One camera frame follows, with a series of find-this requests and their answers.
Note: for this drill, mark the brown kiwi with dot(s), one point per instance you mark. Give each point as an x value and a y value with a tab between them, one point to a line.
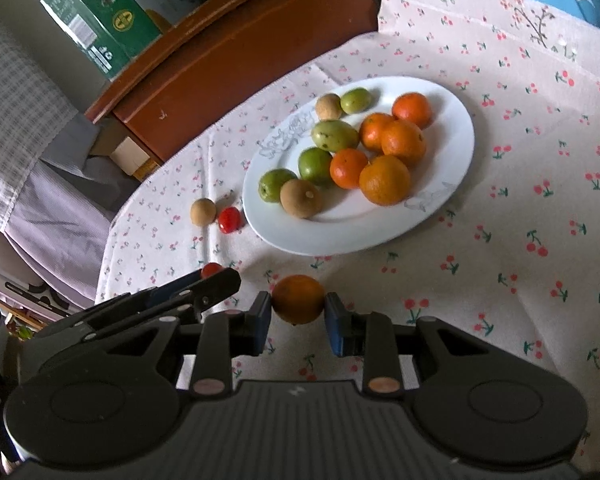
301	198
203	211
328	106

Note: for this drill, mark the red cherry tomato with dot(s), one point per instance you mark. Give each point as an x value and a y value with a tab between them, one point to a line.
211	269
230	220

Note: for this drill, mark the green carton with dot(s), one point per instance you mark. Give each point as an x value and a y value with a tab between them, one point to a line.
95	20

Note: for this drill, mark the checked cloth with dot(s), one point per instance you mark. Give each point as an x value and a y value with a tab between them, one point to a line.
15	125

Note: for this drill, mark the green jujube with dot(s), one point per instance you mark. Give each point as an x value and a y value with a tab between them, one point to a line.
334	135
355	100
275	186
316	165

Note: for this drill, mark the cherry print tablecloth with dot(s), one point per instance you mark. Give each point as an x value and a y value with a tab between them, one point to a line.
480	285

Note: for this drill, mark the lavender hanging cloth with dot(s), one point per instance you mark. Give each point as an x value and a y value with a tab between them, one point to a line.
55	210

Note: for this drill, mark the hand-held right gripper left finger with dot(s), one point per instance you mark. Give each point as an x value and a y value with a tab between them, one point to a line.
263	322

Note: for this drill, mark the branch print cloth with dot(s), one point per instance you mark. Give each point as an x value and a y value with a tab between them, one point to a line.
455	5

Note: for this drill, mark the white flower print plate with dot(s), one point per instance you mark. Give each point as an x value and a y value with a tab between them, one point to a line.
340	230

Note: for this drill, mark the brown wooden cabinet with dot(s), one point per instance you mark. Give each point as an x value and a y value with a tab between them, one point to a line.
230	60

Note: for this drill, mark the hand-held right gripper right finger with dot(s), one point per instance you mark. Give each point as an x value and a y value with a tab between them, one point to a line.
332	329

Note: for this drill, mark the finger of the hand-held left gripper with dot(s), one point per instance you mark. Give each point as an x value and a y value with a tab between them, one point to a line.
220	282
172	285

